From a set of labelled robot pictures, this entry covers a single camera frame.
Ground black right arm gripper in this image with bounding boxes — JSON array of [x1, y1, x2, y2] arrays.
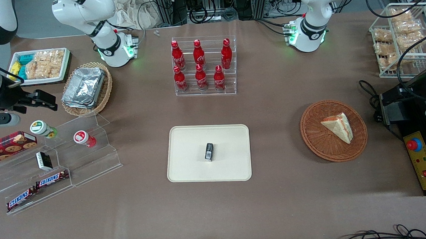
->
[[0, 74, 59, 115]]

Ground triangle sandwich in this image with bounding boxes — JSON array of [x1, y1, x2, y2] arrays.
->
[[320, 112, 354, 146]]

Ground white rectangular snack tray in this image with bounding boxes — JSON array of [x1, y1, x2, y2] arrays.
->
[[7, 47, 72, 87]]

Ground oval light wicker basket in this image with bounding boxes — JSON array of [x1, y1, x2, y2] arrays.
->
[[60, 61, 115, 117]]

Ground cream plastic tray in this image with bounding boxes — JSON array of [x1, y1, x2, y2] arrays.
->
[[165, 123, 253, 185]]

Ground round brown wicker basket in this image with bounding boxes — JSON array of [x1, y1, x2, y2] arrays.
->
[[298, 98, 369, 164]]

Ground green lid snack cup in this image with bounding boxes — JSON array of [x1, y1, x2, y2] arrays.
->
[[29, 119, 59, 140]]

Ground clear rice cracker bag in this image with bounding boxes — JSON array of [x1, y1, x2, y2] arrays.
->
[[24, 58, 49, 80], [34, 49, 67, 79]]

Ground stacked aluminium foil containers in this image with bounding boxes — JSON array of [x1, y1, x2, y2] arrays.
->
[[60, 66, 107, 111]]

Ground yellow snack pack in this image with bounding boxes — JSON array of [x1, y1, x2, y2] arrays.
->
[[8, 61, 22, 77]]

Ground red snack cup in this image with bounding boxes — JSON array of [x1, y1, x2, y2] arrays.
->
[[73, 129, 97, 149]]

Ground red cookie box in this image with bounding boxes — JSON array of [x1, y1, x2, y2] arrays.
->
[[0, 130, 39, 166]]

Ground black and white small box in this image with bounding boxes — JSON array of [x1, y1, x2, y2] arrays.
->
[[35, 151, 54, 172]]

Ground Snickers chocolate bar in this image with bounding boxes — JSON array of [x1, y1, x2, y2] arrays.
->
[[34, 170, 70, 190], [5, 186, 38, 212]]

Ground clear acrylic stepped display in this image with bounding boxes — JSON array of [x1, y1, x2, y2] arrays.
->
[[0, 111, 125, 216]]

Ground beige cloth bag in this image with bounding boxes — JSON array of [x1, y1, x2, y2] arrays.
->
[[114, 0, 167, 31]]

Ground red cola bottle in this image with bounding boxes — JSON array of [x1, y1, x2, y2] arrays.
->
[[220, 38, 233, 70], [173, 65, 189, 93], [213, 65, 226, 92], [171, 40, 186, 72], [194, 64, 209, 91], [192, 39, 207, 70]]

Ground clear acrylic bottle rack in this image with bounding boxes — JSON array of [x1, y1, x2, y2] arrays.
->
[[171, 34, 239, 98]]

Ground clear fried snack bag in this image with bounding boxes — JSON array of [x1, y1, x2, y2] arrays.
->
[[396, 31, 426, 51], [374, 42, 395, 56], [373, 28, 394, 43], [377, 53, 400, 70], [389, 7, 413, 23], [393, 18, 424, 35]]

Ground black appliance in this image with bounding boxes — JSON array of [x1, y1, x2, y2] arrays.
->
[[378, 66, 426, 134]]

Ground yellow emergency stop control box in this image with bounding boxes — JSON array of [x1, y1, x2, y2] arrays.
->
[[400, 129, 426, 197]]

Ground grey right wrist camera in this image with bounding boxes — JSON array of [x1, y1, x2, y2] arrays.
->
[[0, 112, 22, 127]]

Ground coiled black cable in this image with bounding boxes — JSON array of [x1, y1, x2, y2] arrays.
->
[[189, 5, 210, 24]]

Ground black left base cables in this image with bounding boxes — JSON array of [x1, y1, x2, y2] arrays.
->
[[255, 17, 293, 37]]

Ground black appliance power cable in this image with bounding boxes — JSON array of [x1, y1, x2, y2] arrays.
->
[[358, 79, 385, 123]]

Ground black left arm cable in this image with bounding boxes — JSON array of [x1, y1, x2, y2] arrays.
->
[[395, 29, 426, 103]]

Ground black floor cables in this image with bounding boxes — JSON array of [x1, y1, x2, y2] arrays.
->
[[334, 223, 426, 239]]

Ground white wire rack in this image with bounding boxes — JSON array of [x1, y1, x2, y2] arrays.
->
[[367, 1, 426, 80]]

